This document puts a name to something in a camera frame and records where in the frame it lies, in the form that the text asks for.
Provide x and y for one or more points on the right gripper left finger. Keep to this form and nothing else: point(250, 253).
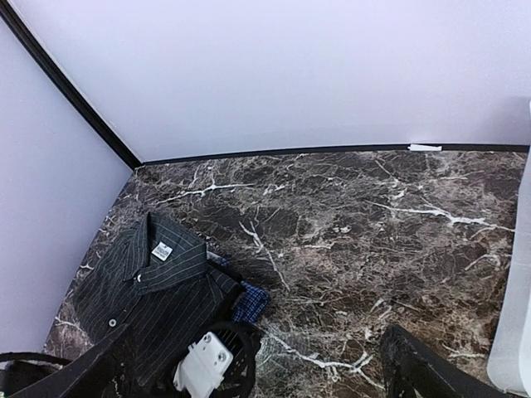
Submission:
point(106, 370)

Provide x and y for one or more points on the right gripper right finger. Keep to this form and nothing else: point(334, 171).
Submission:
point(411, 369)

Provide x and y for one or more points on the black pinstriped long sleeve shirt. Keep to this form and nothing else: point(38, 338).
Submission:
point(153, 277)

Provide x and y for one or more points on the black button shirt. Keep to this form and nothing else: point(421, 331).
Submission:
point(227, 288)

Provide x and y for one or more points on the blue checkered shirt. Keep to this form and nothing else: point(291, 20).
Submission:
point(251, 303)

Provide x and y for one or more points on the white plastic bin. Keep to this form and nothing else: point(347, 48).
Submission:
point(509, 362)

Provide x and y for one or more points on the white tape strip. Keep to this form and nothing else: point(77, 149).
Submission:
point(424, 148)

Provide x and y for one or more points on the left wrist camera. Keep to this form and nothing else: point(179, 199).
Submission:
point(222, 363)

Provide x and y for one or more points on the left black frame post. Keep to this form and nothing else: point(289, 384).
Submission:
point(63, 84)

